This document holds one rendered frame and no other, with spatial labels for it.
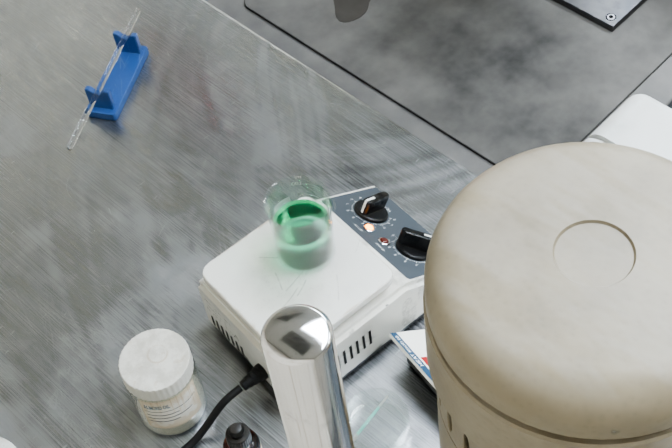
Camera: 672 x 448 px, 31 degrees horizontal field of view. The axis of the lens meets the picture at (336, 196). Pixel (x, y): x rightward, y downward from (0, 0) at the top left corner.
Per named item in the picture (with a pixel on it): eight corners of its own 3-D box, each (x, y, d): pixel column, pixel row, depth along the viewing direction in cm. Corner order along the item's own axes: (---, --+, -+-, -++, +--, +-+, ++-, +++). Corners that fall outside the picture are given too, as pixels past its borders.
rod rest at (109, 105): (121, 48, 132) (113, 24, 129) (150, 52, 131) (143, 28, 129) (86, 117, 126) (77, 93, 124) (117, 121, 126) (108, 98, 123)
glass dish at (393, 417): (375, 388, 104) (373, 375, 102) (424, 426, 101) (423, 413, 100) (330, 433, 102) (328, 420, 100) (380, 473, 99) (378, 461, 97)
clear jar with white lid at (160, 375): (130, 390, 106) (108, 343, 100) (196, 365, 107) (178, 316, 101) (149, 449, 102) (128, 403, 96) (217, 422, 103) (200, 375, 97)
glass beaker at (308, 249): (265, 271, 102) (250, 213, 96) (289, 221, 105) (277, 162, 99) (332, 289, 100) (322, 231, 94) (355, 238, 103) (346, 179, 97)
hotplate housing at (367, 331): (375, 200, 116) (369, 145, 110) (472, 283, 110) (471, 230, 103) (187, 338, 109) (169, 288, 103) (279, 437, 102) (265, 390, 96)
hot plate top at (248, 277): (307, 197, 107) (306, 191, 107) (399, 280, 101) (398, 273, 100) (198, 276, 103) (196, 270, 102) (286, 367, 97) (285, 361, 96)
